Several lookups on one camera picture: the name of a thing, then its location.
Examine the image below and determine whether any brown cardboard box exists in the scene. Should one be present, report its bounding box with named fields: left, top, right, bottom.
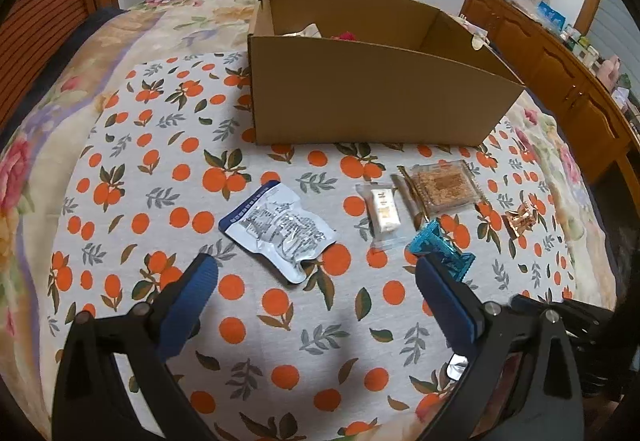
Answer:
left=247, top=0, right=526, bottom=149

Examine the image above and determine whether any rose gold snack packet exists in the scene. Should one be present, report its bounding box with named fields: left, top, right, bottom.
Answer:
left=502, top=204, right=546, bottom=238

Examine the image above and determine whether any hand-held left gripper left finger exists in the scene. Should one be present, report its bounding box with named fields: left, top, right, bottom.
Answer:
left=50, top=252, right=221, bottom=441

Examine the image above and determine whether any wooden window frame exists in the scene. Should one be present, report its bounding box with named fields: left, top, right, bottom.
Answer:
left=575, top=0, right=606, bottom=37

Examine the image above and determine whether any floral blanket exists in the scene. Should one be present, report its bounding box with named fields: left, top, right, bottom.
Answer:
left=0, top=0, right=616, bottom=441

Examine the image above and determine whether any white orange snack packet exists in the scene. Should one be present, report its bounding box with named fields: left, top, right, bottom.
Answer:
left=447, top=353, right=471, bottom=382

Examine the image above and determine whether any pink bottle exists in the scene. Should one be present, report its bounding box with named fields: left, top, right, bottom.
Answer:
left=597, top=56, right=621, bottom=82

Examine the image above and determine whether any silver blue snack packet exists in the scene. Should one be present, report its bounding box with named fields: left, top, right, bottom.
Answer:
left=219, top=181, right=337, bottom=284

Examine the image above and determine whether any wooden cabinet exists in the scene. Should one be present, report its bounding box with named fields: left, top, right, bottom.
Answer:
left=460, top=0, right=640, bottom=187

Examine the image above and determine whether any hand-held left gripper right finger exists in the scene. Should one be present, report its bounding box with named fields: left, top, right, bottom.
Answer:
left=415, top=253, right=586, bottom=441

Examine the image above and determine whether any grey window blind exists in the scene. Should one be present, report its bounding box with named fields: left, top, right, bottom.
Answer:
left=590, top=0, right=640, bottom=67

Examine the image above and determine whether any small white snack packet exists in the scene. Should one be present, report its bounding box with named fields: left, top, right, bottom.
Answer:
left=356, top=184, right=407, bottom=253

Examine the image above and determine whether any group of small bottles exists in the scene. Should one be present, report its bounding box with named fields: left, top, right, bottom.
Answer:
left=560, top=24, right=601, bottom=67

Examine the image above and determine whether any brown floss cake packet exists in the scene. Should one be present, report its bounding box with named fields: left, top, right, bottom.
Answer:
left=390, top=160, right=487, bottom=229

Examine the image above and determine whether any teal snack packet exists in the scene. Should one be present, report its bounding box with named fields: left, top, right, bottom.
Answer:
left=406, top=218, right=476, bottom=282

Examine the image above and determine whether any orange fruit print mat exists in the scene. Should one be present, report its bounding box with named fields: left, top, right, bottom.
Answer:
left=47, top=48, right=576, bottom=441

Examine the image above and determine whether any blue printed box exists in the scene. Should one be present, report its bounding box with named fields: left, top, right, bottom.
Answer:
left=537, top=0, right=566, bottom=27

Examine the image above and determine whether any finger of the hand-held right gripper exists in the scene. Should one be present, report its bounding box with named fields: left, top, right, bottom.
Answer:
left=510, top=293, right=568, bottom=322

